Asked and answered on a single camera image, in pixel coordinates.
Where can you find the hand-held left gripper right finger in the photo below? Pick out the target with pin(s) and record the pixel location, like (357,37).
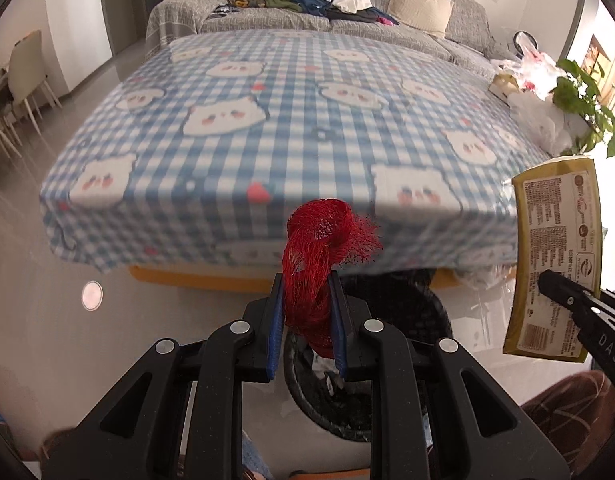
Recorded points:
(337,330)

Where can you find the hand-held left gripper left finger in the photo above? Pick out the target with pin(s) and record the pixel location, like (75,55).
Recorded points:
(276,330)

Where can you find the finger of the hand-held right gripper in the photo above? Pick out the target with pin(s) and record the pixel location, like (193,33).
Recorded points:
(567,295)

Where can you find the yellow brown carton box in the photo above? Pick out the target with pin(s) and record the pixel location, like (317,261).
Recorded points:
(557,240)

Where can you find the black woven waste bin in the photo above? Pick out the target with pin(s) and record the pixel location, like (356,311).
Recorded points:
(402,310)

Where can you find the red mesh net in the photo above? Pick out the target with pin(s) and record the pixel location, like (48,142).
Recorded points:
(317,260)

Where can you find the brown plaid cloth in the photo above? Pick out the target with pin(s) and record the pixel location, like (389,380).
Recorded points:
(572,415)

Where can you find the green potted plant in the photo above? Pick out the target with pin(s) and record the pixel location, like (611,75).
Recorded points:
(587,100)

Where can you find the red white plastic bag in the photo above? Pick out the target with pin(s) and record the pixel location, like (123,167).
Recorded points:
(532,67)

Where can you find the white round fan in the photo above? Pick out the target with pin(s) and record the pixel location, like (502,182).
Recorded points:
(523,41)

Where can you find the grey covered sofa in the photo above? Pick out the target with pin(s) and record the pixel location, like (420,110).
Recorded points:
(287,15)

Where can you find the cream pillow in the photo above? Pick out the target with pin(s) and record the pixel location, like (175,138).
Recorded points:
(420,7)

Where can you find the pile of clothes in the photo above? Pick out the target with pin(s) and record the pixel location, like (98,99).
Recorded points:
(332,5)

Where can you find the grey door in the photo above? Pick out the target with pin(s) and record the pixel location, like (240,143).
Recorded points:
(145,5)

